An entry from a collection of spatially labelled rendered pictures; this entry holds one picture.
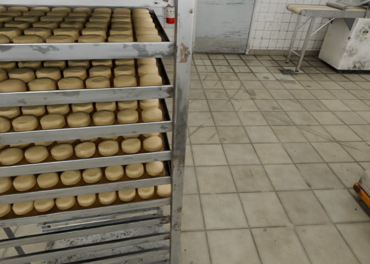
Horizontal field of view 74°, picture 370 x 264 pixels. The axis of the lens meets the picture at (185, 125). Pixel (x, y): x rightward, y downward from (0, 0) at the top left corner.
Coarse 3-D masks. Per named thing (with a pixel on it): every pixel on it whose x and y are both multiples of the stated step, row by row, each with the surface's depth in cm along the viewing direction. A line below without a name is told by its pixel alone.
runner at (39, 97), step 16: (0, 96) 46; (16, 96) 47; (32, 96) 47; (48, 96) 48; (64, 96) 49; (80, 96) 49; (96, 96) 50; (112, 96) 51; (128, 96) 51; (144, 96) 52; (160, 96) 53
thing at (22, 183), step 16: (16, 176) 68; (32, 176) 65; (48, 176) 66; (64, 176) 66; (80, 176) 68; (96, 176) 67; (112, 176) 67; (128, 176) 69; (144, 176) 70; (160, 176) 70; (0, 192) 63; (16, 192) 63
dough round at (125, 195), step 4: (132, 188) 75; (120, 192) 74; (124, 192) 74; (128, 192) 74; (132, 192) 74; (120, 196) 73; (124, 196) 72; (128, 196) 73; (132, 196) 73; (124, 200) 73; (128, 200) 73
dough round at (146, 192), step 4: (140, 188) 75; (144, 188) 75; (148, 188) 75; (152, 188) 75; (140, 192) 74; (144, 192) 74; (148, 192) 74; (152, 192) 75; (140, 196) 74; (144, 196) 74; (148, 196) 74
